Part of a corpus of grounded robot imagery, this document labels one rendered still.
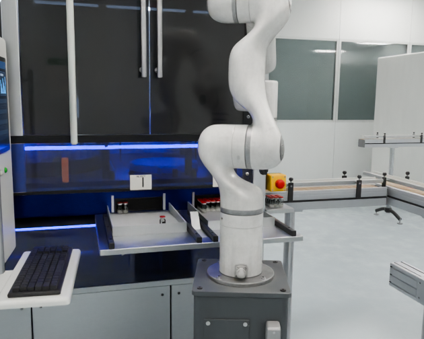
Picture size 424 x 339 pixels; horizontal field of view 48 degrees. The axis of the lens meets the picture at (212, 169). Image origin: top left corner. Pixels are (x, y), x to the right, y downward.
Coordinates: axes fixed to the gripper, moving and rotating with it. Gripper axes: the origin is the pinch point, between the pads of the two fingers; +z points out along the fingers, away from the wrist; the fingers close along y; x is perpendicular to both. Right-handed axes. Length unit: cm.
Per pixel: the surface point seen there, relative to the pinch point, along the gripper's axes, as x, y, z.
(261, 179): -28.0, -10.4, 8.8
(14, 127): -28, 87, -14
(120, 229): -2, 51, 20
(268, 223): -2.0, -3.5, 21.1
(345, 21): -487, -319, -140
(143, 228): -2.0, 43.6, 20.0
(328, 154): -487, -301, 57
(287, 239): 12.0, -4.9, 23.1
